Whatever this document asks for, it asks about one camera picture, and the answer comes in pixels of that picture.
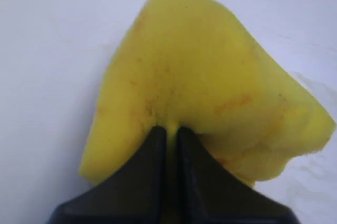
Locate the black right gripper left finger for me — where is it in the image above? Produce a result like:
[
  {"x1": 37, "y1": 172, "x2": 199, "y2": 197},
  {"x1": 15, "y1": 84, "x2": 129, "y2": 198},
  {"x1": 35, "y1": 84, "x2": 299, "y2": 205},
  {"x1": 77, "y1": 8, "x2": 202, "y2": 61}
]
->
[{"x1": 47, "y1": 126, "x2": 166, "y2": 224}]

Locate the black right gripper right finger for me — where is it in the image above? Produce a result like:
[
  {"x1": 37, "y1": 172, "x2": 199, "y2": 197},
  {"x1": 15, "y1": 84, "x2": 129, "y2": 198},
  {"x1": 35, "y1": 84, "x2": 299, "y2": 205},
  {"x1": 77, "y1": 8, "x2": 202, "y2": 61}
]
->
[{"x1": 176, "y1": 128, "x2": 299, "y2": 224}]

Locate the yellow sponge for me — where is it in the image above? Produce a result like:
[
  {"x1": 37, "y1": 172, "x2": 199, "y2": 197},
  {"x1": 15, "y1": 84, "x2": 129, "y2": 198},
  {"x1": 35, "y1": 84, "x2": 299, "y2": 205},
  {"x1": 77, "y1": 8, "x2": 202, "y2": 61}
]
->
[{"x1": 80, "y1": 0, "x2": 336, "y2": 186}]

